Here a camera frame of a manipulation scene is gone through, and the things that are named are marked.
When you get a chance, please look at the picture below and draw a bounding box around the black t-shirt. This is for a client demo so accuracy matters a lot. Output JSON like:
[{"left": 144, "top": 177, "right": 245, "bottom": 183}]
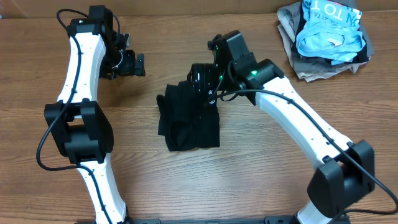
[{"left": 156, "top": 81, "right": 220, "bottom": 152}]

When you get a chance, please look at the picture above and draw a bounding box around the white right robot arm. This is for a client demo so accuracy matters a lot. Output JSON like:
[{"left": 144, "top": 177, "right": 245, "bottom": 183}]
[{"left": 188, "top": 30, "right": 375, "bottom": 223}]

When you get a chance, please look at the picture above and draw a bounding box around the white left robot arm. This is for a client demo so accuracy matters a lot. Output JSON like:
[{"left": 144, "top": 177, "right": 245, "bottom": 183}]
[{"left": 36, "top": 5, "right": 146, "bottom": 223}]

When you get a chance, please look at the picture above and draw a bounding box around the grey folded garment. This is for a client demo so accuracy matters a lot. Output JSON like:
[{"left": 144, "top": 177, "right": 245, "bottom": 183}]
[{"left": 277, "top": 1, "right": 374, "bottom": 82}]

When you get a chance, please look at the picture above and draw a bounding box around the light blue printed t-shirt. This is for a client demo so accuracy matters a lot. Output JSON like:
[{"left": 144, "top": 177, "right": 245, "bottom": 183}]
[{"left": 295, "top": 0, "right": 366, "bottom": 66}]

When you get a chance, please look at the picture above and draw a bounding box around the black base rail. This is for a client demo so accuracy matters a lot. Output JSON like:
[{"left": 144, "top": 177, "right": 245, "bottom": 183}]
[{"left": 74, "top": 214, "right": 352, "bottom": 224}]

